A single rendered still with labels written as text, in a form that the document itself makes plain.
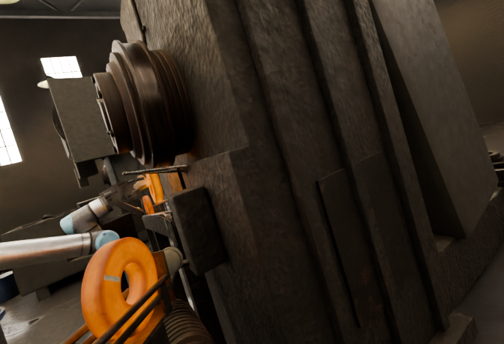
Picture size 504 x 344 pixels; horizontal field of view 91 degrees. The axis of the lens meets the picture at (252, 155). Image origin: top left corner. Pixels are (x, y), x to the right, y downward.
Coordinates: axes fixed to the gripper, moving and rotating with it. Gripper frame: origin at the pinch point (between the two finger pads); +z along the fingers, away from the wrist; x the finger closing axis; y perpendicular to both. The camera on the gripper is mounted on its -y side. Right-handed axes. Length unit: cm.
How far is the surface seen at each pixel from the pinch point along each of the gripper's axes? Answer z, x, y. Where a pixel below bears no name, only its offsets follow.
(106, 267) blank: -21, -73, -4
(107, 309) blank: -24, -75, -9
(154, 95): 8.0, -43.0, 23.2
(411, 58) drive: 92, -70, -8
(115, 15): 271, 716, 480
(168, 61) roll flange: 20, -38, 33
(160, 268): -16, -63, -13
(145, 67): 11, -42, 32
